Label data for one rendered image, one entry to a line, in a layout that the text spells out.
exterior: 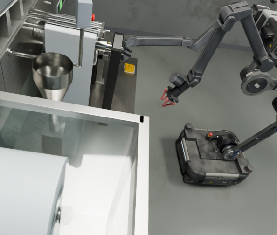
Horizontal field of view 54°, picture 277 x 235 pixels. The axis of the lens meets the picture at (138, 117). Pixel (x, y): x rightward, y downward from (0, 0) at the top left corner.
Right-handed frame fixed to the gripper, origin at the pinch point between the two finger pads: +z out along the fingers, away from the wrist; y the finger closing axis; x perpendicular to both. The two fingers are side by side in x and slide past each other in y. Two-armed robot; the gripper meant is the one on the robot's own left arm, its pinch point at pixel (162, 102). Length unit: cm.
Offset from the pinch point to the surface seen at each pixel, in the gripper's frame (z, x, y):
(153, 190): 81, 69, 5
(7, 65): 11, -86, 21
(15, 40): 6, -87, 9
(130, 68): 18.1, -7.0, -45.6
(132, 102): 20.4, -6.3, -12.0
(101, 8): 77, 9, -247
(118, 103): 25.1, -14.5, -10.0
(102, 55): 11.3, -37.3, -27.9
